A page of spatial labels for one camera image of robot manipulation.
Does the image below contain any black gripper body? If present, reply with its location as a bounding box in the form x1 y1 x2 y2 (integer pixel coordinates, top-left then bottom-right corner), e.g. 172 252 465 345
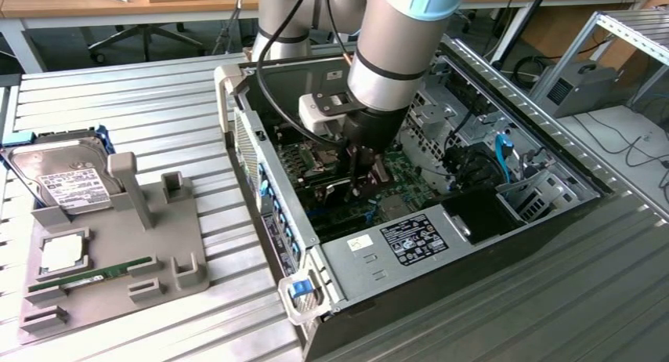
339 105 410 155

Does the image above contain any Nvidia graphics card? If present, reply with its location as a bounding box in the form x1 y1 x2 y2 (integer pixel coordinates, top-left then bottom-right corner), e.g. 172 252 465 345
313 179 367 207

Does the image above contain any perforated metal drive cage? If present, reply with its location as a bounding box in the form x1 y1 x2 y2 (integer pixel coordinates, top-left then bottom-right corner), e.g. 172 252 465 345
399 52 506 171

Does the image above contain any green motherboard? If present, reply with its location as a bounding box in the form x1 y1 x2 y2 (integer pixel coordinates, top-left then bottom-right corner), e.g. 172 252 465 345
274 118 445 241

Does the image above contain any CPU socket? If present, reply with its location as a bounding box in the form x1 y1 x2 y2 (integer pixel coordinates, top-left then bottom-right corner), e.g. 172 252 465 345
306 141 345 171

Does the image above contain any open PC case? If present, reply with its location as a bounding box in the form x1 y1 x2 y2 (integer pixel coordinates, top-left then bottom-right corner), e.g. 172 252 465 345
212 33 617 362

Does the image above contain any silver chipset heatsink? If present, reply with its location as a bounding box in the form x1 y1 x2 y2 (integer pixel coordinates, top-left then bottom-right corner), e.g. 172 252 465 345
378 193 414 219

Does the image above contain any black plastic shroud box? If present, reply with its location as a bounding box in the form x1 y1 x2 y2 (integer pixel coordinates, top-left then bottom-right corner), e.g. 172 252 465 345
421 185 524 246

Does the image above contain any black office chair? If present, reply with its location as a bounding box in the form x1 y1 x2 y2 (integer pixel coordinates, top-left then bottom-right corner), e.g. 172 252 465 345
86 23 206 63
454 9 478 34

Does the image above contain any silver power supply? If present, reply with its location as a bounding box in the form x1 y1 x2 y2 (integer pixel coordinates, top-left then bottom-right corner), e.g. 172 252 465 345
318 208 474 304

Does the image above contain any silver disk bay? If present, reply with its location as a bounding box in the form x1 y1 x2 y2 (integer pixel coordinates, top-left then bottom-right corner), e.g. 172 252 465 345
494 168 582 224

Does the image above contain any grey computer tower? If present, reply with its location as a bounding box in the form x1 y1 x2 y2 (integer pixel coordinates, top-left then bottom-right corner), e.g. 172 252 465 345
542 60 637 119

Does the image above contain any blue case latch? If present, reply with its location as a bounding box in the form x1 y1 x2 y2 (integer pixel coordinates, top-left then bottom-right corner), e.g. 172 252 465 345
289 279 315 300

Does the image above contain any grey parts rack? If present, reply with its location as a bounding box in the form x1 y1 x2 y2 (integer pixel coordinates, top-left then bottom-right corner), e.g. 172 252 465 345
17 152 212 347

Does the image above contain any hard disk with blue carrier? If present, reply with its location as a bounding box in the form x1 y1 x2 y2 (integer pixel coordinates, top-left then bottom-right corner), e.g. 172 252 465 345
0 123 123 218

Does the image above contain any green RAM stick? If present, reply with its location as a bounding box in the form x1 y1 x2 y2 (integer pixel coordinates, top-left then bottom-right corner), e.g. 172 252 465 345
27 257 156 296

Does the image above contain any silver CPU chip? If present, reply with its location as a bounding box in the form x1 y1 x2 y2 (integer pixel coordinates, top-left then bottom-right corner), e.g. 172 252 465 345
40 234 88 276

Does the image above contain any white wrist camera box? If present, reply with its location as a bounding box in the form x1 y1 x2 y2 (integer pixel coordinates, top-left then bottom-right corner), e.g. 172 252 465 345
297 93 363 139

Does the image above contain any black wire bundle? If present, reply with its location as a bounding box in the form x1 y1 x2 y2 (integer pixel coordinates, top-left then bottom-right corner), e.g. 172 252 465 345
442 142 501 190

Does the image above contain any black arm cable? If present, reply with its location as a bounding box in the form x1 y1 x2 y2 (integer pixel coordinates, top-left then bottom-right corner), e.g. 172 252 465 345
254 0 335 143

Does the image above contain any blue SATA wire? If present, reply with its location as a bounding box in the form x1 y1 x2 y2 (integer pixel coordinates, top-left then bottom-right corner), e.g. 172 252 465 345
493 132 517 185

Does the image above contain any coiled black cable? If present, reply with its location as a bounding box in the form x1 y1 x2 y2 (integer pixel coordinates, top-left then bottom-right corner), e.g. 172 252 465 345
514 55 546 84

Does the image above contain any aluminium frame shelf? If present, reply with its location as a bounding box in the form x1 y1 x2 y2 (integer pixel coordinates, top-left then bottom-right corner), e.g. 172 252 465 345
528 9 669 143

